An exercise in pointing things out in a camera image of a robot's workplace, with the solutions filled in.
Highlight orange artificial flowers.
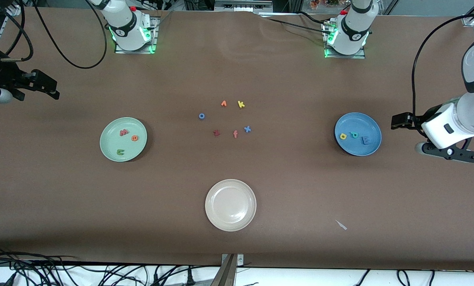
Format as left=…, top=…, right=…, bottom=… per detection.
left=310, top=0, right=341, bottom=9

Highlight green plate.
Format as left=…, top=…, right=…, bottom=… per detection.
left=100, top=117, right=148, bottom=162

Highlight grey metal post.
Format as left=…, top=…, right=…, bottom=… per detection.
left=211, top=254, right=237, bottom=286

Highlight brown table cover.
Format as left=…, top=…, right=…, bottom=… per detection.
left=0, top=6, right=474, bottom=271

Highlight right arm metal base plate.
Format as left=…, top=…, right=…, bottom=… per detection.
left=115, top=16, right=158, bottom=54

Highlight small metal bracket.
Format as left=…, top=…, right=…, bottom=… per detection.
left=221, top=253, right=244, bottom=266

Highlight black floor cable tangle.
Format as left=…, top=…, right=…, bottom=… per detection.
left=0, top=243, right=80, bottom=286

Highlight beige plate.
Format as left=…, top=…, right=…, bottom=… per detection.
left=205, top=179, right=257, bottom=232

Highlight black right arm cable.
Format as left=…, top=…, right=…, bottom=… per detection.
left=0, top=0, right=108, bottom=70

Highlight black cable to arm base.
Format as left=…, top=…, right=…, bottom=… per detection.
left=257, top=11, right=337, bottom=36

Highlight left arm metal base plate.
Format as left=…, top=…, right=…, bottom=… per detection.
left=322, top=20, right=366, bottom=59

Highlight grey power strip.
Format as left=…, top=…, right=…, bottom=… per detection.
left=215, top=0, right=273, bottom=12

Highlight blue plate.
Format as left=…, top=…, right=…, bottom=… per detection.
left=335, top=112, right=382, bottom=157

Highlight aluminium frame profile along edge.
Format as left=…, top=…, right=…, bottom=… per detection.
left=0, top=4, right=23, bottom=52

